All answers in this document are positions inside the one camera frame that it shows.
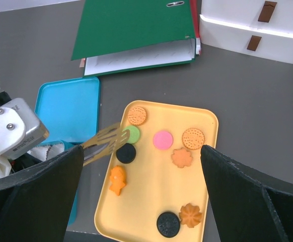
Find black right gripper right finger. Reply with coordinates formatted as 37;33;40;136
200;145;293;241

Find metal serving tongs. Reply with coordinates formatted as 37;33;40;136
81;123;130;166

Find yellow plastic tray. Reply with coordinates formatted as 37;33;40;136
94;100;218;241

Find white drawer unit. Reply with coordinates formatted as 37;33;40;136
200;1;293;64

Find pink round cookie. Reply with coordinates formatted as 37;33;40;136
153;130;173;150

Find orange dotted round cookie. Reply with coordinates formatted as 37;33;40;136
127;106;148;126

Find green ring binder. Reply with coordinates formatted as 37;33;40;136
71;0;201;76

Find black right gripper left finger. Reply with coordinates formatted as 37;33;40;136
0;145;84;241

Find black sandwich cookie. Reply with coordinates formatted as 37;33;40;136
157;211;180;238
116;143;136;164

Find orange fish shaped cookie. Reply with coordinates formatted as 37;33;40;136
109;165;126;196

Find blue tin lid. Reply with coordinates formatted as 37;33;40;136
35;77;100;144

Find orange flower shaped cookie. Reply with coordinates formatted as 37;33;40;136
179;203;202;228

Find green round cookie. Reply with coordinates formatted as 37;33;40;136
124;125;141;144

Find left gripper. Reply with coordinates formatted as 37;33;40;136
0;92;49;178

